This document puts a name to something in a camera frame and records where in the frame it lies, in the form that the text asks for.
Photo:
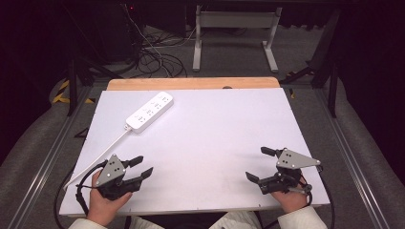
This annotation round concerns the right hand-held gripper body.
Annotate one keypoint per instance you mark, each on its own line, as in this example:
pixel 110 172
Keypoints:
pixel 294 160

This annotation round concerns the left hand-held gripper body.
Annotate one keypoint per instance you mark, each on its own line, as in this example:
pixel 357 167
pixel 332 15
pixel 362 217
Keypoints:
pixel 110 171

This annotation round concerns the person's left hand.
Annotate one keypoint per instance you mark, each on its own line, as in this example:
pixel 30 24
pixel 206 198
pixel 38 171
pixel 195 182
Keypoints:
pixel 102 205

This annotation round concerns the person's right hand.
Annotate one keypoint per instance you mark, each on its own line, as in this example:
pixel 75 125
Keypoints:
pixel 291 201

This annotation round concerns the person's right leg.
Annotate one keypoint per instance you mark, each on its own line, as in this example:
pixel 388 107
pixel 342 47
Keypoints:
pixel 235 221

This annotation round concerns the white power strip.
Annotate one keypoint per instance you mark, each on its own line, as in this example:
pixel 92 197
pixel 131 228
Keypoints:
pixel 149 112

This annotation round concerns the yellow and black floor tape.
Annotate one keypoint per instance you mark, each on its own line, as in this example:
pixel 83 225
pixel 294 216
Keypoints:
pixel 63 95

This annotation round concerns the black metal stand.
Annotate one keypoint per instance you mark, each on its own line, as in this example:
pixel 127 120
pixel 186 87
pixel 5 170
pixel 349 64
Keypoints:
pixel 328 60
pixel 76 73

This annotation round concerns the small black bracket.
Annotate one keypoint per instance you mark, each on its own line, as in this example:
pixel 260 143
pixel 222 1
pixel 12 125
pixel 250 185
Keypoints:
pixel 82 133

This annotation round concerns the aluminium rail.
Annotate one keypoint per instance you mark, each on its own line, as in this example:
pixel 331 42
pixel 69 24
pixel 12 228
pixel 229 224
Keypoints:
pixel 47 162
pixel 350 165

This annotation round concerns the white metal table frame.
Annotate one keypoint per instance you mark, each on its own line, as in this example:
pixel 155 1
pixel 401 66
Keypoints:
pixel 235 19

